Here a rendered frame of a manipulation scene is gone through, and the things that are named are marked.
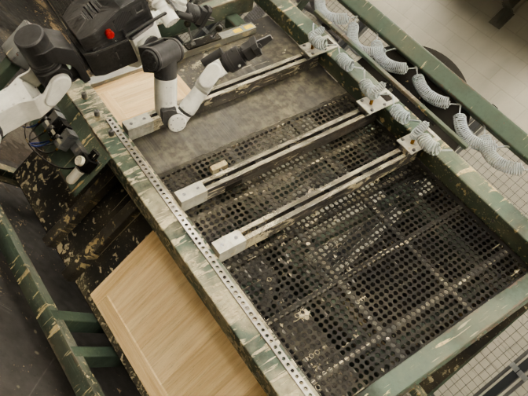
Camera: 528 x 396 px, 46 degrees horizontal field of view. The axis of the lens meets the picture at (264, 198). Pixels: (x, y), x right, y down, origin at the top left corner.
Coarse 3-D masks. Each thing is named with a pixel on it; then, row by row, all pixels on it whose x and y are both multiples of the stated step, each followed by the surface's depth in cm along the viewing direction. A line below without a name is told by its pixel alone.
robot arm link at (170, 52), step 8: (168, 40) 235; (160, 48) 229; (168, 48) 231; (176, 48) 234; (160, 56) 228; (168, 56) 231; (176, 56) 234; (168, 64) 234; (176, 64) 237; (160, 72) 235; (168, 72) 236; (176, 72) 239; (168, 80) 237
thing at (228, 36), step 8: (224, 32) 322; (232, 32) 323; (240, 32) 324; (248, 32) 327; (224, 40) 320; (232, 40) 324; (184, 48) 311; (200, 48) 314; (208, 48) 317; (184, 56) 311; (112, 72) 295; (120, 72) 295; (128, 72) 297; (136, 72) 300; (96, 80) 290; (104, 80) 291; (112, 80) 294
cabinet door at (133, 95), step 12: (144, 72) 300; (108, 84) 292; (120, 84) 293; (132, 84) 295; (144, 84) 295; (180, 84) 298; (108, 96) 288; (120, 96) 289; (132, 96) 290; (144, 96) 291; (180, 96) 293; (108, 108) 283; (120, 108) 284; (132, 108) 285; (144, 108) 286; (120, 120) 279
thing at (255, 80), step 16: (320, 32) 304; (304, 48) 310; (272, 64) 306; (288, 64) 307; (304, 64) 312; (240, 80) 297; (256, 80) 298; (272, 80) 305; (208, 96) 287; (224, 96) 292; (240, 96) 299; (128, 128) 269; (144, 128) 274; (160, 128) 281
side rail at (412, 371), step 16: (512, 288) 242; (496, 304) 237; (512, 304) 238; (464, 320) 231; (480, 320) 232; (496, 320) 233; (448, 336) 226; (464, 336) 227; (480, 336) 239; (416, 352) 221; (432, 352) 222; (448, 352) 223; (400, 368) 217; (416, 368) 217; (432, 368) 218; (384, 384) 213; (400, 384) 213; (416, 384) 225
